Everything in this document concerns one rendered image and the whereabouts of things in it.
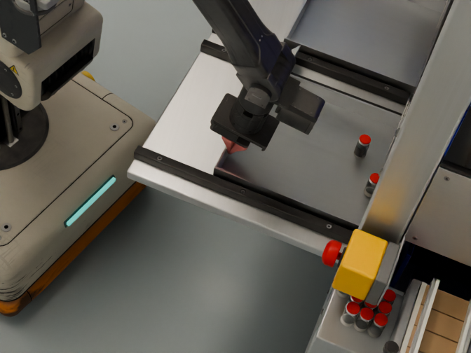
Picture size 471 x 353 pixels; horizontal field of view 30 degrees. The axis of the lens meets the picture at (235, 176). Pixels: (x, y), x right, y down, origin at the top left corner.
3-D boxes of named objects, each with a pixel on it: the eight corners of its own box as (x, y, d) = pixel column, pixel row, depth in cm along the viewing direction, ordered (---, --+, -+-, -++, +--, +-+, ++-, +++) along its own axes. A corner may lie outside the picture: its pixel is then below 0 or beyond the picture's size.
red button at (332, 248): (348, 255, 132) (355, 242, 128) (340, 277, 129) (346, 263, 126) (325, 246, 132) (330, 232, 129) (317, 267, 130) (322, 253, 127)
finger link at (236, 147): (235, 171, 149) (250, 143, 141) (198, 152, 149) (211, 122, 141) (249, 143, 153) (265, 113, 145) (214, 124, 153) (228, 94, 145)
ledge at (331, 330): (419, 308, 141) (422, 303, 139) (397, 377, 133) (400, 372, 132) (338, 275, 143) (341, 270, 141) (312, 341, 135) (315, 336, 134)
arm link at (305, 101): (274, 37, 129) (250, 84, 126) (343, 71, 129) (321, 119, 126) (258, 69, 140) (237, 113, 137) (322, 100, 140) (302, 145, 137)
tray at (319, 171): (438, 143, 158) (444, 132, 156) (399, 254, 144) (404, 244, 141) (266, 78, 163) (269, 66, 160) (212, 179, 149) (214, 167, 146)
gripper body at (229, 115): (263, 154, 142) (276, 129, 136) (208, 125, 142) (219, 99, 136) (277, 126, 146) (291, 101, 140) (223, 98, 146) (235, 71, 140)
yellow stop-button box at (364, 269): (389, 268, 133) (401, 244, 127) (375, 307, 129) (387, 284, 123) (343, 249, 134) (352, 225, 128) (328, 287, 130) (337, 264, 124)
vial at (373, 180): (377, 190, 151) (383, 175, 147) (373, 199, 149) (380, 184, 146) (365, 185, 151) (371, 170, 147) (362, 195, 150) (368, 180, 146)
